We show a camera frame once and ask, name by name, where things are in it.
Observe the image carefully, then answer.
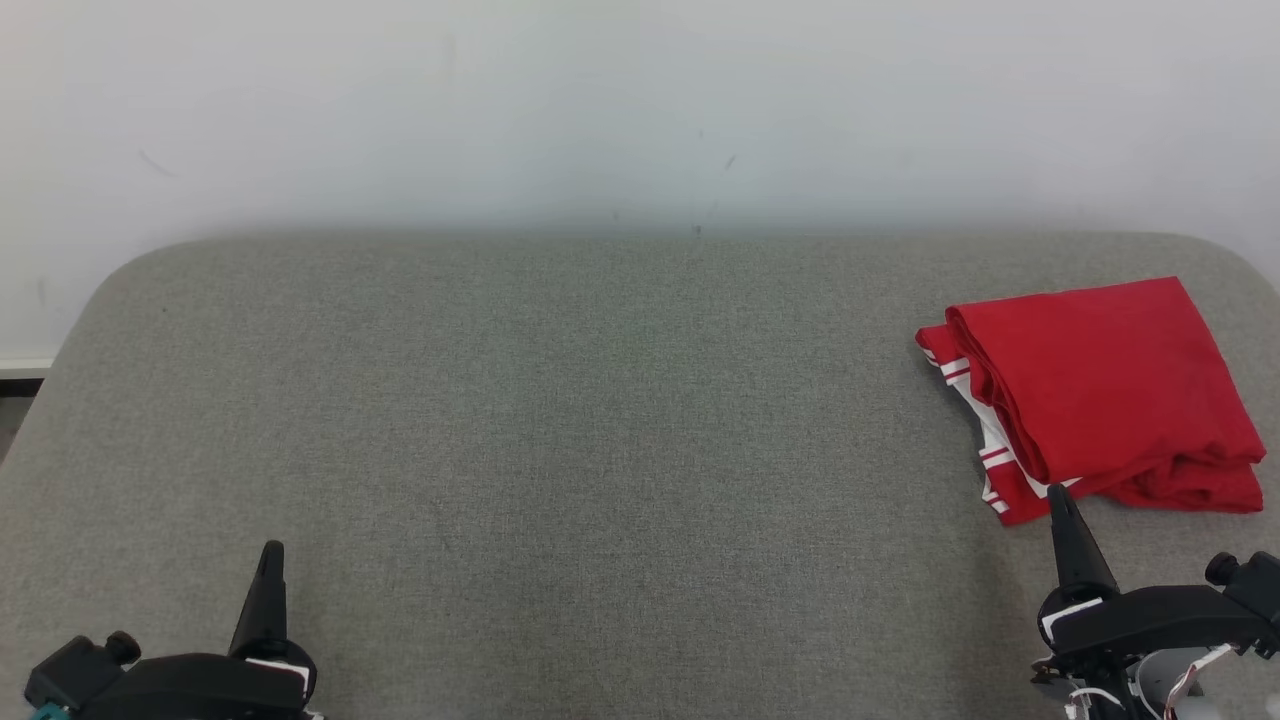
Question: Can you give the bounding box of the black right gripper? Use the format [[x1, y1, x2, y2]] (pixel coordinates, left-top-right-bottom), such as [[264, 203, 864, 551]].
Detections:
[[1035, 483, 1271, 691]]

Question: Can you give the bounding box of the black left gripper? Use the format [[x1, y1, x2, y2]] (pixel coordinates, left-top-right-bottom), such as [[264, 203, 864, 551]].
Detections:
[[85, 540, 319, 720]]

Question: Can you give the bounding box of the red Bulls jersey shirt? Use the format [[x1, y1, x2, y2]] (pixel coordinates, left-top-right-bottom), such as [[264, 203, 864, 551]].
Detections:
[[915, 277, 1268, 526]]

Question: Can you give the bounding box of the white red wire bundle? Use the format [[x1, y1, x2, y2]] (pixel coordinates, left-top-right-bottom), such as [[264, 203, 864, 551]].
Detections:
[[1060, 645, 1236, 720]]

